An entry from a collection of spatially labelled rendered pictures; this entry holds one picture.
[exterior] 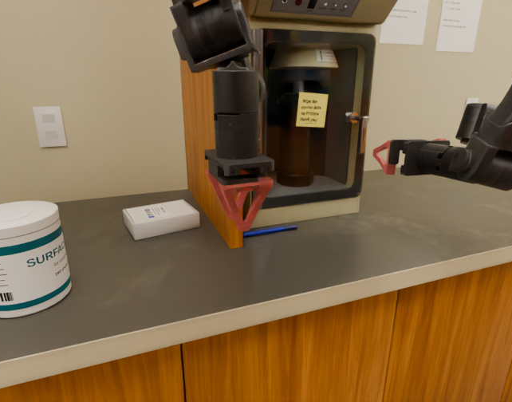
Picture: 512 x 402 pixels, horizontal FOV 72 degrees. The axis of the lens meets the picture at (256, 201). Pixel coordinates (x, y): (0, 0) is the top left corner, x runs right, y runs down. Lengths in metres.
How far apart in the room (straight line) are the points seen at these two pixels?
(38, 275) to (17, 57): 0.72
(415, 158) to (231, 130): 0.41
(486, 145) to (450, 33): 1.21
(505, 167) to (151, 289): 0.58
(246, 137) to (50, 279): 0.39
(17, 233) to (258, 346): 0.43
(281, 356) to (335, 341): 0.12
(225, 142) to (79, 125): 0.81
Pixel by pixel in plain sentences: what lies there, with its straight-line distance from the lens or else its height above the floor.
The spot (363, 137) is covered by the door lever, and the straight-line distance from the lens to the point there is 0.89.
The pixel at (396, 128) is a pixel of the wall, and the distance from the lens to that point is 1.62.
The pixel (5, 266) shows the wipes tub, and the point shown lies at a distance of 0.64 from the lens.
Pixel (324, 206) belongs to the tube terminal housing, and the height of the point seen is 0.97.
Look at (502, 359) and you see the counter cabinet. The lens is 1.26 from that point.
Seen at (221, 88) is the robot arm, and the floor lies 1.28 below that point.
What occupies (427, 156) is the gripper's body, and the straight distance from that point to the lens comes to 0.72.
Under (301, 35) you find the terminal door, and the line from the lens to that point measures 0.85.
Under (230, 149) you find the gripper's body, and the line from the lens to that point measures 0.44.
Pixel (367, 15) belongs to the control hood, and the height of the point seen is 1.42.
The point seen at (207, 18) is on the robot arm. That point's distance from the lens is 0.44.
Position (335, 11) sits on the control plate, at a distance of 0.86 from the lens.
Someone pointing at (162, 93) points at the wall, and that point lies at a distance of 1.20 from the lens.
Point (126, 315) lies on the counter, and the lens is 0.61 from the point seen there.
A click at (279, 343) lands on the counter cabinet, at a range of 0.71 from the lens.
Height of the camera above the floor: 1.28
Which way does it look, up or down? 19 degrees down
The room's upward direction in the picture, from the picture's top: straight up
